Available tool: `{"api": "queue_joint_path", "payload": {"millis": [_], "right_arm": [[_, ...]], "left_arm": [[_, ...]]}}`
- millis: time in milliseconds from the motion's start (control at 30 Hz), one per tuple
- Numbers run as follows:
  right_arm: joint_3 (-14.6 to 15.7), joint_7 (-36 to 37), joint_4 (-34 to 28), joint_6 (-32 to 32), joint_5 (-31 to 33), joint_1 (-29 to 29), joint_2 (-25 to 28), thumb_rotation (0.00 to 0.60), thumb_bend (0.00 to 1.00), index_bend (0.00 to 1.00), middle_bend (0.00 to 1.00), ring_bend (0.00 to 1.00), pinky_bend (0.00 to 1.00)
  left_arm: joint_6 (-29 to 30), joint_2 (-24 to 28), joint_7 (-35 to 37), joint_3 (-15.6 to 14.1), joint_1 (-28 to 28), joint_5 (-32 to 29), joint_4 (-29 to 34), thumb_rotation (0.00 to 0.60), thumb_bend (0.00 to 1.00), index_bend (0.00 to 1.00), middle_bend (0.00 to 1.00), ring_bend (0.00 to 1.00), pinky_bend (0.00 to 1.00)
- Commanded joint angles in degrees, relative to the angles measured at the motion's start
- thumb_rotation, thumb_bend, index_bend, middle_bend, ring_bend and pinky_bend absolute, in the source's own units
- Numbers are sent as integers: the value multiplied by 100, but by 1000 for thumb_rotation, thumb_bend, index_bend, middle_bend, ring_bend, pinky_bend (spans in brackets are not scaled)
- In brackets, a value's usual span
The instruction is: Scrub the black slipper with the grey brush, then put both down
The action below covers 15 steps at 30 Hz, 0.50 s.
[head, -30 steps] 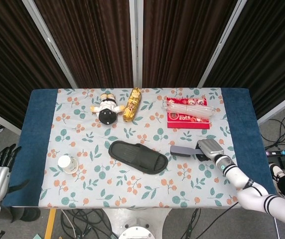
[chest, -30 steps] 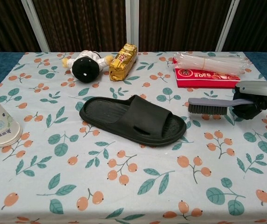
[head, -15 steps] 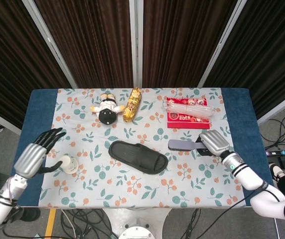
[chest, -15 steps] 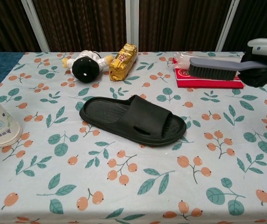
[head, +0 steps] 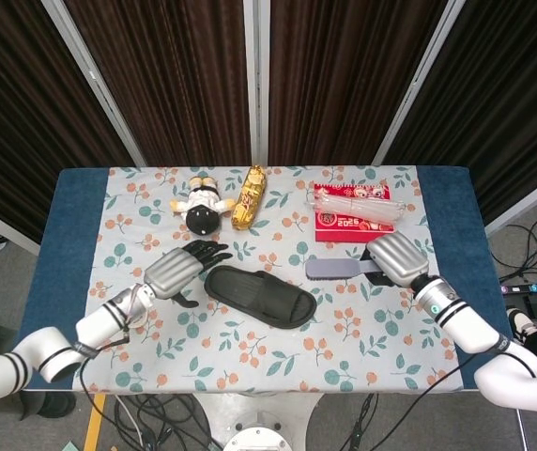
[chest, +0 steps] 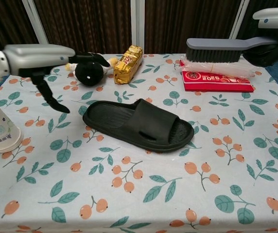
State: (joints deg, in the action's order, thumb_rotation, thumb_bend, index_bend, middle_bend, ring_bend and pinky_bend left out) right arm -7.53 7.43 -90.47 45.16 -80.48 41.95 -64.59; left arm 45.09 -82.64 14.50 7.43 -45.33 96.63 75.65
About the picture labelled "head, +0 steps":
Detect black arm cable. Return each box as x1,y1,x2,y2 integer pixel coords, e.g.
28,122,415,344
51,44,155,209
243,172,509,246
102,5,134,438
74,328,131,451
404,350,488,400

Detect blue table cover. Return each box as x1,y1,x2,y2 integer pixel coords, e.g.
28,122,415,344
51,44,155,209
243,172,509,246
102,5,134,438
17,166,514,392

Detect black rubber slipper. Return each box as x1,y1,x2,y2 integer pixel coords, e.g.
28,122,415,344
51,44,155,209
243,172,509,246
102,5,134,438
203,265,319,331

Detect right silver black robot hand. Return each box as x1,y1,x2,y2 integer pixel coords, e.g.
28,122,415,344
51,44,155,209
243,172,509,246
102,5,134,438
360,230,430,288

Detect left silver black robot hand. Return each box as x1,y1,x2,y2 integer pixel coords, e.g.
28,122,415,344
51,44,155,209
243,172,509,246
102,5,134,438
143,239,234,309

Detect floral print tablecloth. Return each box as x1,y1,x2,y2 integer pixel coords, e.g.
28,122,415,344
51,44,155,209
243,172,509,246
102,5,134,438
71,164,466,394

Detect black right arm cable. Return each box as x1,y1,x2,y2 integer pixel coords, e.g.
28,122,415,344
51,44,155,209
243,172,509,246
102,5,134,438
404,350,488,400

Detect plush doll with black head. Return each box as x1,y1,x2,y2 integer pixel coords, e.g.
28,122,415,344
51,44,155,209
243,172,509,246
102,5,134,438
169,176,236,239

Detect red 2026 desk calendar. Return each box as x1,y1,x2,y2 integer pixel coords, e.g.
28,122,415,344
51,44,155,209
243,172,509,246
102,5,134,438
314,181,397,244

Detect yellow floor tape strip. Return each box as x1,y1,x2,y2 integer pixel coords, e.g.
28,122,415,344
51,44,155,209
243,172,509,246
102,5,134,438
83,393,108,451

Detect clear bag of straws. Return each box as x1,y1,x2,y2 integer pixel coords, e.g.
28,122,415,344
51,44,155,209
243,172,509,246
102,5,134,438
303,190,408,223

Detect dark curtain screen panel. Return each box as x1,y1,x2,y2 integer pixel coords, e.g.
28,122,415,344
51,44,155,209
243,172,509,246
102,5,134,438
256,0,467,166
42,0,258,168
0,0,146,255
374,0,537,236

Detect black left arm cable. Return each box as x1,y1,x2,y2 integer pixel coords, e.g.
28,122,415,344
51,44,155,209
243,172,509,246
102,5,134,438
74,328,131,451

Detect black rounded floor object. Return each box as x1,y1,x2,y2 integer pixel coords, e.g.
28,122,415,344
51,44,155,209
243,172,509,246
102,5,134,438
19,389,78,420

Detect black power strip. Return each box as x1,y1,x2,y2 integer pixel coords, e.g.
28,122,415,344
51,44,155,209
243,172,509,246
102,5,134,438
499,280,537,296

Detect gold foil snack package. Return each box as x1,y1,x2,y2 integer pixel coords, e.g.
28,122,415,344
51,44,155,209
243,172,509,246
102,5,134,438
230,164,269,231

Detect white robot torso base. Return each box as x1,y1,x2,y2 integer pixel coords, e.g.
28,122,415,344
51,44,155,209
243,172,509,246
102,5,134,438
192,392,326,451

